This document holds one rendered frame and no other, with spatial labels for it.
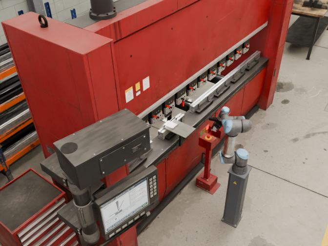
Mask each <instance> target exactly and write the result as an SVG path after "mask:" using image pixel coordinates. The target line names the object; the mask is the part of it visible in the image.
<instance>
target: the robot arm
mask: <svg viewBox="0 0 328 246"><path fill-rule="evenodd" d="M228 113H229V108H228V107H226V106H224V107H223V108H222V109H221V111H220V113H219V115H218V116H217V118H216V117H212V116H210V117H209V118H208V119H209V120H210V121H214V124H213V126H212V127H211V131H215V132H216V130H219V129H220V128H221V127H222V126H224V133H225V134H226V138H225V145H224V149H223V150H222V151H220V161H221V163H222V164H233V166H232V171H233V172H234V173H235V174H237V175H245V174H246V173H247V172H248V167H247V161H248V152H247V151H246V150H245V149H242V148H239V149H237V150H236V151H234V150H233V149H234V144H235V139H236V136H237V135H238V133H246V132H248V131H250V130H251V128H252V122H251V121H250V120H247V119H245V117H244V116H229V115H228Z"/></svg>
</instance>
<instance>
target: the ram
mask: <svg viewBox="0 0 328 246"><path fill-rule="evenodd" d="M270 5H271V0H198V1H196V2H194V3H192V4H190V5H188V6H186V7H184V8H182V9H180V10H178V11H176V12H174V13H172V14H170V15H168V16H166V17H164V18H162V19H160V20H158V21H156V22H154V23H152V24H150V25H148V26H146V27H144V28H142V29H140V30H138V31H136V32H134V33H132V34H130V35H128V36H126V37H124V38H122V39H120V40H118V41H116V42H114V49H115V57H116V66H117V73H118V82H119V90H120V98H121V106H122V110H123V109H125V108H127V109H128V110H130V111H131V112H132V113H134V114H135V115H136V116H138V115H140V114H141V113H142V112H144V111H145V110H146V109H148V108H149V107H150V106H152V105H153V104H154V103H156V102H157V101H158V100H160V99H161V98H163V97H164V96H165V95H167V94H168V93H169V92H171V91H172V90H174V89H175V88H176V87H178V86H179V85H180V84H182V83H183V82H185V81H186V80H188V79H189V78H190V77H192V76H193V75H194V74H196V73H197V72H199V71H200V70H201V69H203V68H204V67H205V66H207V65H208V64H210V63H211V62H212V61H214V60H215V59H216V58H218V57H219V56H221V55H222V54H223V53H224V52H226V51H227V50H229V49H230V48H231V47H233V46H234V45H236V44H237V43H238V42H240V41H241V40H242V39H244V38H245V37H247V36H248V35H249V34H251V33H252V32H253V31H255V30H256V29H258V28H259V27H260V26H262V25H263V24H264V23H266V22H267V21H268V16H269V11H270ZM266 26H267V24H266V25H265V26H263V27H262V28H260V29H259V30H258V31H256V32H255V33H254V34H252V35H251V36H250V37H248V38H247V39H245V40H244V41H243V42H241V43H240V44H239V45H237V46H236V47H234V48H233V49H232V50H230V51H229V52H228V53H226V54H225V55H224V56H222V57H221V58H219V59H218V60H217V61H215V62H214V63H213V64H212V65H210V66H209V67H208V68H206V69H205V70H204V71H202V72H201V73H199V74H198V75H197V76H195V77H194V78H192V79H191V80H190V81H188V82H187V83H186V84H184V85H183V86H182V87H180V88H179V89H178V90H176V91H175V92H173V93H172V94H171V95H169V96H168V97H167V98H165V99H164V100H163V101H161V102H160V103H158V104H157V105H156V106H154V107H153V108H152V109H150V110H149V111H147V112H146V113H145V114H143V115H142V116H141V117H140V119H142V118H143V117H144V116H146V115H147V114H148V113H150V112H151V111H152V110H154V109H155V108H156V107H158V106H159V105H160V104H162V103H163V102H165V101H166V100H167V99H169V98H170V97H171V96H173V95H174V94H175V93H177V92H178V91H180V90H181V89H182V88H184V87H185V86H186V85H188V84H189V83H190V82H192V81H193V80H194V79H196V78H197V77H198V76H200V75H201V74H202V73H204V72H205V71H206V70H208V69H209V68H210V67H212V66H213V65H214V64H216V63H217V62H218V61H220V60H221V59H222V58H224V57H225V56H226V55H228V54H229V53H230V52H232V51H233V50H235V49H236V48H237V47H239V46H240V45H241V44H243V43H244V42H245V41H247V40H248V39H249V38H251V37H252V36H254V35H255V34H256V33H258V32H259V31H260V30H262V29H263V28H264V27H266ZM148 76H149V86H150V87H149V88H148V89H146V90H145V91H143V79H145V78H146V77H148ZM138 82H140V89H139V90H137V91H136V84H137V83H138ZM131 87H132V88H133V99H131V100H130V101H129V102H127V103H126V96H125V91H126V90H127V89H129V88H131ZM138 91H140V94H139V95H137V96H136V93H137V92H138Z"/></svg>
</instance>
